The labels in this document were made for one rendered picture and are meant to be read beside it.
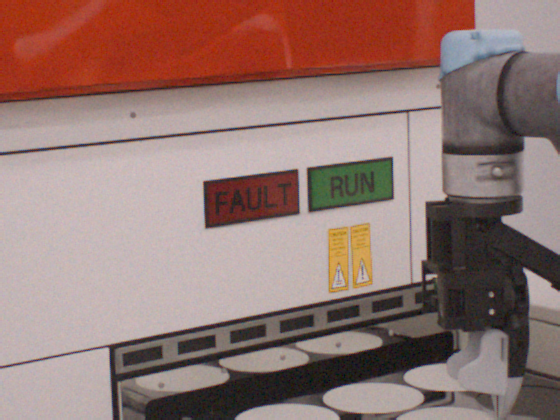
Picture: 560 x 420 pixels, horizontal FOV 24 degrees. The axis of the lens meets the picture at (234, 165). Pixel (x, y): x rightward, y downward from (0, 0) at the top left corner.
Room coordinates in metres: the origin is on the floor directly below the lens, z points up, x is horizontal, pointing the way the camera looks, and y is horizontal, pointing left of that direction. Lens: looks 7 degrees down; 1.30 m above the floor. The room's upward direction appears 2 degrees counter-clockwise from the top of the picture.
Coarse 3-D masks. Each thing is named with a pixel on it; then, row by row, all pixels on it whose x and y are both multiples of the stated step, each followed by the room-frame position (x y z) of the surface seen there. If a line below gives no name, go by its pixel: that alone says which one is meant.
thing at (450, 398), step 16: (400, 368) 1.39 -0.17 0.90; (336, 384) 1.34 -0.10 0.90; (352, 384) 1.34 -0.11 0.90; (400, 384) 1.33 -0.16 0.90; (528, 384) 1.31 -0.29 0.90; (544, 384) 1.31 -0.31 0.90; (272, 400) 1.29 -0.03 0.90; (288, 400) 1.29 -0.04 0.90; (304, 400) 1.29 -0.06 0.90; (320, 400) 1.28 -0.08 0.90; (432, 400) 1.27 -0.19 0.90; (448, 400) 1.27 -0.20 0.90; (464, 400) 1.27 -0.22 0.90; (480, 400) 1.27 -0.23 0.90; (528, 400) 1.26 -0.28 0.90; (544, 400) 1.26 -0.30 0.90; (208, 416) 1.25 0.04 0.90; (224, 416) 1.25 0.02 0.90; (352, 416) 1.23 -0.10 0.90; (368, 416) 1.23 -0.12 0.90; (384, 416) 1.23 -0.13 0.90; (512, 416) 1.21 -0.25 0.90; (528, 416) 1.21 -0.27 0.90; (544, 416) 1.21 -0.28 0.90
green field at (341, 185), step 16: (320, 176) 1.39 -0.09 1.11; (336, 176) 1.40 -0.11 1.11; (352, 176) 1.41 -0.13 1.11; (368, 176) 1.42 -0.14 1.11; (384, 176) 1.44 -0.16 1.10; (320, 192) 1.39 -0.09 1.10; (336, 192) 1.40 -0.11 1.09; (352, 192) 1.41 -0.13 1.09; (368, 192) 1.42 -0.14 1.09; (384, 192) 1.44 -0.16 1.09
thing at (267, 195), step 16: (272, 176) 1.35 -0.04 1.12; (288, 176) 1.36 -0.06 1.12; (208, 192) 1.31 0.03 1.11; (224, 192) 1.32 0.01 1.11; (240, 192) 1.33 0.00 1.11; (256, 192) 1.34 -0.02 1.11; (272, 192) 1.35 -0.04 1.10; (288, 192) 1.36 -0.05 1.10; (208, 208) 1.31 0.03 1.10; (224, 208) 1.32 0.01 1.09; (240, 208) 1.33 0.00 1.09; (256, 208) 1.34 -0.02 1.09; (272, 208) 1.35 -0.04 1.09; (288, 208) 1.36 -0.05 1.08
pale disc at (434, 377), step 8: (416, 368) 1.39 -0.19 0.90; (424, 368) 1.38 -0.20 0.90; (432, 368) 1.38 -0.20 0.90; (440, 368) 1.38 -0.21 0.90; (408, 376) 1.36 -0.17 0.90; (416, 376) 1.36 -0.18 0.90; (424, 376) 1.35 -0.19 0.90; (432, 376) 1.35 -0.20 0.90; (440, 376) 1.35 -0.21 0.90; (448, 376) 1.35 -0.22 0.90; (416, 384) 1.33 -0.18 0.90; (424, 384) 1.33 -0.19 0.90; (432, 384) 1.32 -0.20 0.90; (440, 384) 1.32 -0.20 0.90; (448, 384) 1.32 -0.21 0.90; (456, 384) 1.32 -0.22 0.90
